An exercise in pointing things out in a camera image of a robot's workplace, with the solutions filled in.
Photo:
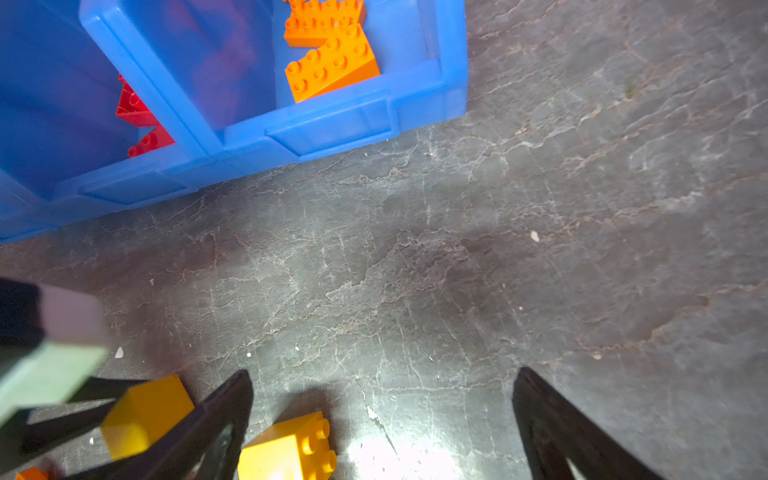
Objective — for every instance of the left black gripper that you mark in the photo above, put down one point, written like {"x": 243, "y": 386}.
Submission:
{"x": 52, "y": 339}

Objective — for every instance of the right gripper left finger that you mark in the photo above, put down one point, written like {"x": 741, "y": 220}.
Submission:
{"x": 210, "y": 436}

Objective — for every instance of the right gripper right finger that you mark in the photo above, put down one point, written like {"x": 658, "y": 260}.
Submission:
{"x": 557, "y": 436}

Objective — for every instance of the yellow brick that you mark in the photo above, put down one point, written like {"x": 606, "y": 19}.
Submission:
{"x": 293, "y": 449}
{"x": 143, "y": 415}

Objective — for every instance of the red arched brick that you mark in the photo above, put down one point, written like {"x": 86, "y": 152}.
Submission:
{"x": 132, "y": 109}

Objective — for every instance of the blue three-compartment bin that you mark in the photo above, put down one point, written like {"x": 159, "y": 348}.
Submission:
{"x": 213, "y": 74}

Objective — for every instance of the orange brick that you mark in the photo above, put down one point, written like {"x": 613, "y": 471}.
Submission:
{"x": 310, "y": 23}
{"x": 32, "y": 473}
{"x": 345, "y": 58}

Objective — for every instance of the red square brick top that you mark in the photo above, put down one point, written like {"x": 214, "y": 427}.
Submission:
{"x": 157, "y": 138}

